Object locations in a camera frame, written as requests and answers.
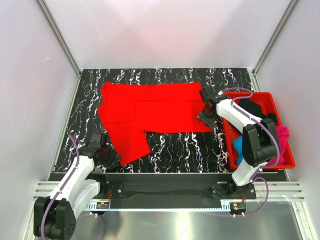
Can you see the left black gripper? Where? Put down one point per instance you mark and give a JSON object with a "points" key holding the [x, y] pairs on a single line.
{"points": [[111, 164]]}

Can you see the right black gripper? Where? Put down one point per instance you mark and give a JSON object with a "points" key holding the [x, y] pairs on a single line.
{"points": [[208, 122]]}

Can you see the red t shirt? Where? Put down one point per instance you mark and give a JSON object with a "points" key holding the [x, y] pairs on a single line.
{"points": [[127, 112]]}

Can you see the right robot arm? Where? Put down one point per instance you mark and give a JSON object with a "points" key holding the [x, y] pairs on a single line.
{"points": [[260, 142]]}

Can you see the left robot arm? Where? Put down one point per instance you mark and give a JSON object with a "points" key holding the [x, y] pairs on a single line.
{"points": [[55, 215]]}

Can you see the red plastic bin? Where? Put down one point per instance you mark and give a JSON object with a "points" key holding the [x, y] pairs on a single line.
{"points": [[266, 101]]}

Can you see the blue t shirt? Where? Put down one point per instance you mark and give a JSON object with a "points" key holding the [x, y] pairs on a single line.
{"points": [[237, 144]]}

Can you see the black t shirt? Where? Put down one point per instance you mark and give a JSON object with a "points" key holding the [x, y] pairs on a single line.
{"points": [[256, 110]]}

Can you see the pink t shirt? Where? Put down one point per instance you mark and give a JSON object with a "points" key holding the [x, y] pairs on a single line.
{"points": [[283, 134]]}

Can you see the right yellow connector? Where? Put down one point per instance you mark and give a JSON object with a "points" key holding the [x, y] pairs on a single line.
{"points": [[237, 206]]}

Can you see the right aluminium frame post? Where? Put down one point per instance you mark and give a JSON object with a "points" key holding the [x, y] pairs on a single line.
{"points": [[276, 34]]}

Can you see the aluminium frame post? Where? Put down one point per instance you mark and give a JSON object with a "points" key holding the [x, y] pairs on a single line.
{"points": [[276, 34], [43, 7]]}

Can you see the aluminium rail with cable duct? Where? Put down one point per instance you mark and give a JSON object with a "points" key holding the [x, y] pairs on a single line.
{"points": [[273, 192]]}

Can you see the left aluminium frame post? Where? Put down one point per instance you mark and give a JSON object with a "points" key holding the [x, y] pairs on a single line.
{"points": [[43, 7]]}

